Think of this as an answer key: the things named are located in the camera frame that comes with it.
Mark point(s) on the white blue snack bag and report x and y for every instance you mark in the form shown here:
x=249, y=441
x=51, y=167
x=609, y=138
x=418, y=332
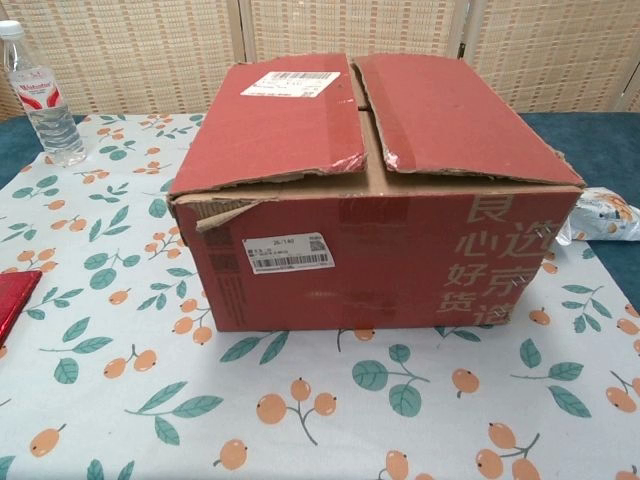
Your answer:
x=610, y=210

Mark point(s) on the red certificate booklet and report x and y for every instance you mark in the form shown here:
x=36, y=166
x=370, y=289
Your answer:
x=15, y=300

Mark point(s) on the woven bamboo screen panel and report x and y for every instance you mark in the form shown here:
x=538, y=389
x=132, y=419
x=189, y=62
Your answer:
x=350, y=25
x=560, y=50
x=130, y=55

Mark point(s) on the red cardboard shipping box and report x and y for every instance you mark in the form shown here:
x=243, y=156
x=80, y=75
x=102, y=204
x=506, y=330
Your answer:
x=310, y=280

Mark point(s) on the floral fruit print tablecloth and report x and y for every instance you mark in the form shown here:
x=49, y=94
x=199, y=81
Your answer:
x=150, y=390

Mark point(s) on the clear plastic water bottle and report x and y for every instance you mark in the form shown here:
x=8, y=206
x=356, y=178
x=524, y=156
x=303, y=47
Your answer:
x=50, y=115

